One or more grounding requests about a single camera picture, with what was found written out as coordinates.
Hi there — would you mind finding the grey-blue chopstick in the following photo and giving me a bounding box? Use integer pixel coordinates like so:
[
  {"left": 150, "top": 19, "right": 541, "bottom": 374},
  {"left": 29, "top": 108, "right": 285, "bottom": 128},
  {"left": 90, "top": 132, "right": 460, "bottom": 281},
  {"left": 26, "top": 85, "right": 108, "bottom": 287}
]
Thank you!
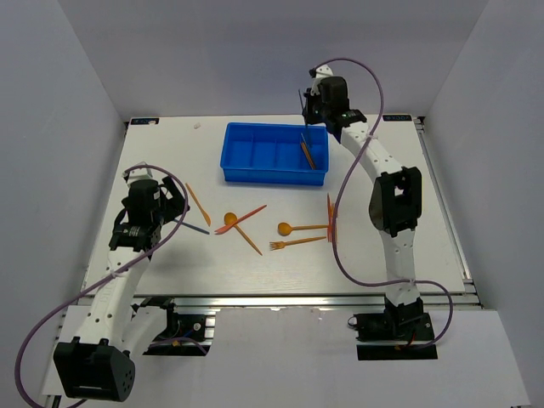
[
  {"left": 301, "top": 133, "right": 315, "bottom": 169},
  {"left": 297, "top": 88, "right": 312, "bottom": 150}
]

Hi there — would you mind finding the orange spoon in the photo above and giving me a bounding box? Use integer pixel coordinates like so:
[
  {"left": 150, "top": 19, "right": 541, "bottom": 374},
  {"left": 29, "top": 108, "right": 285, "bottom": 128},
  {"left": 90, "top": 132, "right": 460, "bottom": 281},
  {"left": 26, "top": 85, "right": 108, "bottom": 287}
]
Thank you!
[
  {"left": 277, "top": 222, "right": 329, "bottom": 236},
  {"left": 224, "top": 212, "right": 263, "bottom": 256}
]

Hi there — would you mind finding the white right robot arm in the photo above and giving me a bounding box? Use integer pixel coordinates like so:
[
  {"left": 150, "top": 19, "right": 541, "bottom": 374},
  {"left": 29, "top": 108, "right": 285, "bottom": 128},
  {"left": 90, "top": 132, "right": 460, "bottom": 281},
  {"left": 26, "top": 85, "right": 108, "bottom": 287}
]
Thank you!
[{"left": 303, "top": 72, "right": 422, "bottom": 308}]

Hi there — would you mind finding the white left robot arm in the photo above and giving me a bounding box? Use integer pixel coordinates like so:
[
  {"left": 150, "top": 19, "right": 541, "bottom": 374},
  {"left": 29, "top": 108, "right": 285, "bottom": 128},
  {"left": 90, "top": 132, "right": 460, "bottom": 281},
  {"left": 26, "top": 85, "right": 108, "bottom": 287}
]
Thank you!
[{"left": 53, "top": 173, "right": 189, "bottom": 402}]

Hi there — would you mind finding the blue chopstick left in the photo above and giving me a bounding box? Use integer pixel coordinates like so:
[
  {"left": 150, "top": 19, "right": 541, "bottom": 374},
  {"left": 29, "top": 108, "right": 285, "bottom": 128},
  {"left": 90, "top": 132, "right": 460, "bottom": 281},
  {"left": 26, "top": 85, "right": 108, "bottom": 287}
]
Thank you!
[{"left": 173, "top": 218, "right": 210, "bottom": 235}]

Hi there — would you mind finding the orange plastic knife left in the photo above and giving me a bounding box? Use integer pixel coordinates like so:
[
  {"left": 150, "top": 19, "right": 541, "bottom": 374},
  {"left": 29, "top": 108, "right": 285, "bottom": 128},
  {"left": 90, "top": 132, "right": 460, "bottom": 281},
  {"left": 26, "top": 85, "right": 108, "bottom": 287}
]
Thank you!
[{"left": 185, "top": 183, "right": 212, "bottom": 227}]

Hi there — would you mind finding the right table label sticker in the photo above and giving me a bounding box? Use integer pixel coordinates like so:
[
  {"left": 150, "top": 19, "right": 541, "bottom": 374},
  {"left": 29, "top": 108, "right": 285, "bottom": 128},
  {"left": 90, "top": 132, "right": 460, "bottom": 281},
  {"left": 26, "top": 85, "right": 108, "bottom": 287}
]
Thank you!
[{"left": 382, "top": 114, "right": 412, "bottom": 122}]

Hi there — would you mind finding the table label sticker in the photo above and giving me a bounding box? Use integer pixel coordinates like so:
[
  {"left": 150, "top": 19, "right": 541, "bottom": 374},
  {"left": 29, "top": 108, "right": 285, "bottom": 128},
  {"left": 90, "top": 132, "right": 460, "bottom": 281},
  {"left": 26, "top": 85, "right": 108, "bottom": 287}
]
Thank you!
[
  {"left": 130, "top": 117, "right": 160, "bottom": 126},
  {"left": 382, "top": 114, "right": 412, "bottom": 122}
]

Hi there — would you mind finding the red-orange plastic knife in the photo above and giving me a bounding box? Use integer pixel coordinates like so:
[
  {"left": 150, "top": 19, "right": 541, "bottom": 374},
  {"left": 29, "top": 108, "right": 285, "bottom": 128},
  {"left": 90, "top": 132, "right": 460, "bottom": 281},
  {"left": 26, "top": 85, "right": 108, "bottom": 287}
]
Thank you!
[{"left": 214, "top": 205, "right": 267, "bottom": 235}]

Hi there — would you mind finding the blue divided plastic bin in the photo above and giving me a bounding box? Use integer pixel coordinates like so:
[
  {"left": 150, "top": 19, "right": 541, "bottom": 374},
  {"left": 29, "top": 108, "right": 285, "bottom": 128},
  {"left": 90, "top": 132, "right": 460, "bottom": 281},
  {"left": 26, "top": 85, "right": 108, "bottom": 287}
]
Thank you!
[{"left": 220, "top": 122, "right": 329, "bottom": 186}]

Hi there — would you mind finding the left table label sticker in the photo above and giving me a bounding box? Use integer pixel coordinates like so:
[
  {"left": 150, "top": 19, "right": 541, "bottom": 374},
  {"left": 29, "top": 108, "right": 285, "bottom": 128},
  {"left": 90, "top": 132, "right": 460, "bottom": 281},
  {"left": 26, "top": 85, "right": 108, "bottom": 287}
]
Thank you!
[{"left": 130, "top": 117, "right": 160, "bottom": 126}]

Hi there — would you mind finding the red-orange fork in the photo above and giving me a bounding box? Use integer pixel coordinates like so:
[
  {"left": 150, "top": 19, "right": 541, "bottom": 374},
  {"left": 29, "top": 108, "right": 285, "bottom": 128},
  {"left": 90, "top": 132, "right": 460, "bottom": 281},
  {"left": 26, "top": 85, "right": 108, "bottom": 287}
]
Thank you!
[{"left": 326, "top": 193, "right": 333, "bottom": 243}]

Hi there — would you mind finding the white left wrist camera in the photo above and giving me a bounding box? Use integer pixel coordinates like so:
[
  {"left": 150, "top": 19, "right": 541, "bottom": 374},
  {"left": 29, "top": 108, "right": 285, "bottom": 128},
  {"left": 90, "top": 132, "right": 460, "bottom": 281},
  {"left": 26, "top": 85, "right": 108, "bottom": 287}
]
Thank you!
[{"left": 122, "top": 162, "right": 153, "bottom": 186}]

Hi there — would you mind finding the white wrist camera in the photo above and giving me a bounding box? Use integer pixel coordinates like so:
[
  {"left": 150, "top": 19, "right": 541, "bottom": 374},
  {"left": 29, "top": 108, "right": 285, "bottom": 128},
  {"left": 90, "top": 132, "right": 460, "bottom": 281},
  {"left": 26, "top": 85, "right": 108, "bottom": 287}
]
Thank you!
[
  {"left": 309, "top": 64, "right": 333, "bottom": 81},
  {"left": 122, "top": 162, "right": 153, "bottom": 186}
]

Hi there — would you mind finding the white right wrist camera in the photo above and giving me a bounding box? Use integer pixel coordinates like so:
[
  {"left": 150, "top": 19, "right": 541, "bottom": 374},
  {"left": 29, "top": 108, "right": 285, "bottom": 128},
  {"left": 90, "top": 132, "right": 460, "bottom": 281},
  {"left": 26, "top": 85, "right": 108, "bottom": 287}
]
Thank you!
[{"left": 309, "top": 64, "right": 333, "bottom": 81}]

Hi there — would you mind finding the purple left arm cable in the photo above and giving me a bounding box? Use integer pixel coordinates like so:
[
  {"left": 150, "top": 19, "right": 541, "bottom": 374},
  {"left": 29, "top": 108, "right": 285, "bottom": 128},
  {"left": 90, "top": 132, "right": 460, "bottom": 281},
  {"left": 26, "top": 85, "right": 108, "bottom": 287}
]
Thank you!
[{"left": 15, "top": 165, "right": 189, "bottom": 407}]

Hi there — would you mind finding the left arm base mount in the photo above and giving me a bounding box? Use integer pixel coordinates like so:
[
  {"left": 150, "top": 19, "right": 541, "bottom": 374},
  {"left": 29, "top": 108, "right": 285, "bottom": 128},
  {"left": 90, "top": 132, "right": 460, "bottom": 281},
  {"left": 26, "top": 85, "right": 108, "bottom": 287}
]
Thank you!
[{"left": 139, "top": 297, "right": 211, "bottom": 357}]

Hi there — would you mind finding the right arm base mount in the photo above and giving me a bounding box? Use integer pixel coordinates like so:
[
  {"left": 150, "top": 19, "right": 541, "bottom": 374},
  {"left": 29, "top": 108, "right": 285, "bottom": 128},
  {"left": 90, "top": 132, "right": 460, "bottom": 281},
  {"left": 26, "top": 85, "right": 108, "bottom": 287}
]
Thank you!
[{"left": 348, "top": 299, "right": 438, "bottom": 361}]

